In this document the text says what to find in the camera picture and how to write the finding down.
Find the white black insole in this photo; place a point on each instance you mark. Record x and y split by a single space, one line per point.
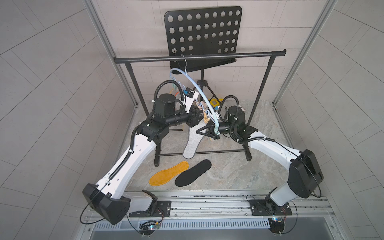
189 176

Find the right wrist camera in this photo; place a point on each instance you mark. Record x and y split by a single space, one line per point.
223 113

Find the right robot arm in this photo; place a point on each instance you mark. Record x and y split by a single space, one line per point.
305 174

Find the yellow clothes peg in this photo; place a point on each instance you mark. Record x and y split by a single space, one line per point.
206 116

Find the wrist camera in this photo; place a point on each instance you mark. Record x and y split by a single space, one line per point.
190 96
223 113

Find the black clothes rack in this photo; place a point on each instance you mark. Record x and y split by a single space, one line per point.
198 57

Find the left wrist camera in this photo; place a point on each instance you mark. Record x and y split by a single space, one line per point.
190 96

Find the yellow insole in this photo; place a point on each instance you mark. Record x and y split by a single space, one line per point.
164 176

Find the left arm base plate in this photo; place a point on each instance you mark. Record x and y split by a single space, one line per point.
162 209

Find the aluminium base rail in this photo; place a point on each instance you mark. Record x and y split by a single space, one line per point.
225 210

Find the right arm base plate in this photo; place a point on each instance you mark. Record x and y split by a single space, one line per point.
259 208

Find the black music stand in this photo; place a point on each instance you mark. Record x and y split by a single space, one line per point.
208 31

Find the circuit board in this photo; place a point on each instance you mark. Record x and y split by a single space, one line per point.
277 225
148 228

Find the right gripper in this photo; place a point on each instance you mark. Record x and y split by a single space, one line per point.
212 134

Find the right circuit board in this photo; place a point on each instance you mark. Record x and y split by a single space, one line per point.
277 225

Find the light blue clip hanger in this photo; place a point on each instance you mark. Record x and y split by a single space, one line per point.
211 110

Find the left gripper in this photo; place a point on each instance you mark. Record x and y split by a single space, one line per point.
192 121

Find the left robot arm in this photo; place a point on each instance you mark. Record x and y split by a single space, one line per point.
106 197

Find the left circuit board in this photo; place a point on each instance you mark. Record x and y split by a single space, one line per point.
148 228

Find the grey dark-edged insole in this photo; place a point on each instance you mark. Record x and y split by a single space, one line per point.
193 141

